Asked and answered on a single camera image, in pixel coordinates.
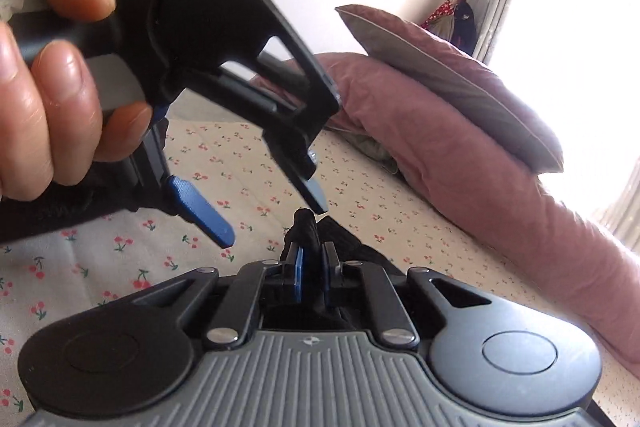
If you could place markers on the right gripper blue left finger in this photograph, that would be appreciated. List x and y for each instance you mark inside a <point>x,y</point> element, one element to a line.
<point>298,262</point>

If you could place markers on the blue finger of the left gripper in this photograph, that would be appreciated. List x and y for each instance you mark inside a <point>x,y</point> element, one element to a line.
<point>185,201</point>
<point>291,153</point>

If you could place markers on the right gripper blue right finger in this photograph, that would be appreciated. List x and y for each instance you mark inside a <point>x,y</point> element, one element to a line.
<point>331,268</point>

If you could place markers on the black pants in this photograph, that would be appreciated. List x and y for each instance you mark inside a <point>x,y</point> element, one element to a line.
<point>348,304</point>

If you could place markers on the left hand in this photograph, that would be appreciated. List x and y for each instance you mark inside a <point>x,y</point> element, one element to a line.
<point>52,127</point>

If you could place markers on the cherry print bed sheet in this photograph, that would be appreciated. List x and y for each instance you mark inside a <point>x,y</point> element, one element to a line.
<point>54,275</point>

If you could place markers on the pink and grey pillow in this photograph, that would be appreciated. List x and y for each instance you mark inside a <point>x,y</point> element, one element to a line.
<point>463,82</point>

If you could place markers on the pink duvet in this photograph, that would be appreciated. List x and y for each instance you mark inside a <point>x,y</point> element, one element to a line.
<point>481,188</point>

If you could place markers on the hanging clothes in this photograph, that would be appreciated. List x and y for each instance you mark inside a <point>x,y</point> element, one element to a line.
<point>454,21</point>

